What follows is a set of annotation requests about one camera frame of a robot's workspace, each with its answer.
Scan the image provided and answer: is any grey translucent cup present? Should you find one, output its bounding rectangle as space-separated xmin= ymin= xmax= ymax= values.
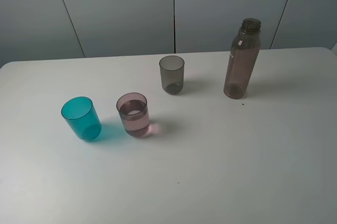
xmin=159 ymin=55 xmax=185 ymax=95

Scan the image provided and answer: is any teal translucent cup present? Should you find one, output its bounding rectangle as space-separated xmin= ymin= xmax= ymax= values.
xmin=61 ymin=96 xmax=102 ymax=141

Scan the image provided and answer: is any brown translucent water bottle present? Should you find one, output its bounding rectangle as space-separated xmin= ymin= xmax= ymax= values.
xmin=223 ymin=18 xmax=261 ymax=99

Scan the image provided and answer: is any pink translucent cup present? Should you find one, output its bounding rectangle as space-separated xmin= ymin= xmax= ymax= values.
xmin=116 ymin=93 xmax=150 ymax=138

